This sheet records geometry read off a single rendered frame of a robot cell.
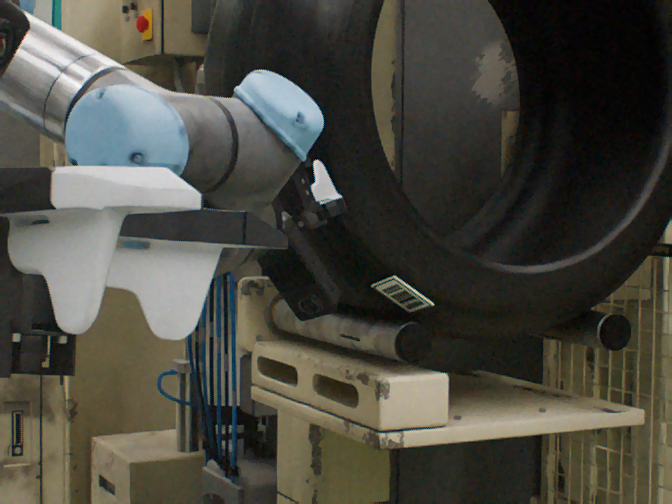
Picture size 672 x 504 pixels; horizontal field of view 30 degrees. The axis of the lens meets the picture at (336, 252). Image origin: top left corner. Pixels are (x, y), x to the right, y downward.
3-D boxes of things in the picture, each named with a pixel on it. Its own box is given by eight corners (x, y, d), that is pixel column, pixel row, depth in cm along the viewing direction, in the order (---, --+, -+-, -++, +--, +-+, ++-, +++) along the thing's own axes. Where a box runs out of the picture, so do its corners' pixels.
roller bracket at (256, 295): (236, 350, 168) (236, 277, 168) (485, 336, 186) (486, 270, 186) (245, 353, 165) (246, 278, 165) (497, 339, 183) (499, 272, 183)
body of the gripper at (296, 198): (310, 141, 123) (256, 155, 112) (340, 223, 124) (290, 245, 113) (245, 167, 126) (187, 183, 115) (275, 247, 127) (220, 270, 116)
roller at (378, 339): (302, 326, 170) (272, 334, 168) (296, 293, 169) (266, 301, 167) (436, 358, 139) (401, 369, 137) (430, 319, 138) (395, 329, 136)
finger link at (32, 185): (125, 224, 47) (5, 234, 53) (127, 176, 47) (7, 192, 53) (12, 210, 43) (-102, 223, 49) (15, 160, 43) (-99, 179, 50)
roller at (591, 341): (479, 305, 182) (461, 328, 181) (460, 284, 181) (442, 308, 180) (639, 331, 151) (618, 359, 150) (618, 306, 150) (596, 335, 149)
